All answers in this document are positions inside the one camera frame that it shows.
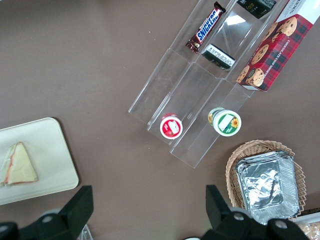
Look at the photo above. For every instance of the red lid yogurt cup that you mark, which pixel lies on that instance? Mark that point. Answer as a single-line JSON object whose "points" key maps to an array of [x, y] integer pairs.
{"points": [[171, 127]]}

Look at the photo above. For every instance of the stack of foil trays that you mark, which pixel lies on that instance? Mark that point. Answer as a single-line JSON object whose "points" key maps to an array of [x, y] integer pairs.
{"points": [[265, 185]]}

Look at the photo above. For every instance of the green lid yogurt cup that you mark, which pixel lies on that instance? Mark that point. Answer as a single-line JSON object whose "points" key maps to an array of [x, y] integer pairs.
{"points": [[226, 122]]}

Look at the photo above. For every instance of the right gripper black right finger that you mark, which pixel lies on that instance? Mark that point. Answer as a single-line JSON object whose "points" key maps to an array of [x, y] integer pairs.
{"points": [[220, 215]]}

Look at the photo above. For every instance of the beige plastic tray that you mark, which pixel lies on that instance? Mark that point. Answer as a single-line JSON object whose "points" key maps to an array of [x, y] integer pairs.
{"points": [[50, 155]]}

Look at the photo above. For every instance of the white rectangular snack tray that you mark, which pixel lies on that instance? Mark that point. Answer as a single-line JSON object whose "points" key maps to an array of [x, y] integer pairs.
{"points": [[306, 217]]}

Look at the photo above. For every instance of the red tartan cookie box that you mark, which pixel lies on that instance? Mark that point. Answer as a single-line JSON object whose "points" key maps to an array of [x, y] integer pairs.
{"points": [[280, 50]]}

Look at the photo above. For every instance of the triangular sandwich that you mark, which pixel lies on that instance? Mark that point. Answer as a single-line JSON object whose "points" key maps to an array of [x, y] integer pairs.
{"points": [[22, 165]]}

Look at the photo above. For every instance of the Snickers chocolate bar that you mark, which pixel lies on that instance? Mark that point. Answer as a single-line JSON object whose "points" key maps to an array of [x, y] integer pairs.
{"points": [[206, 28]]}

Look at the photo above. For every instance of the clear acrylic step rack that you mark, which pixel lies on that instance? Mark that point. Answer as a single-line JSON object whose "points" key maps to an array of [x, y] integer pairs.
{"points": [[195, 82]]}

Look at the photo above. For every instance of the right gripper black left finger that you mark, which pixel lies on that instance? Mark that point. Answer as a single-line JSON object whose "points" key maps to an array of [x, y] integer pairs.
{"points": [[72, 212]]}

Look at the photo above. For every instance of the clear bag of crackers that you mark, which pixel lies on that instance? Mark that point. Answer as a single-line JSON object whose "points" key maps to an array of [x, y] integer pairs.
{"points": [[311, 231]]}

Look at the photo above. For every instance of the small black box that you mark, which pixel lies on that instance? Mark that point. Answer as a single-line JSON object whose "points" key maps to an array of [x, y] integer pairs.
{"points": [[218, 57], [258, 7]]}

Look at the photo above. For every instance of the light wicker basket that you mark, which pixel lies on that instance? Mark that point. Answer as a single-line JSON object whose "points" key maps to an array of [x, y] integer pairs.
{"points": [[233, 162]]}

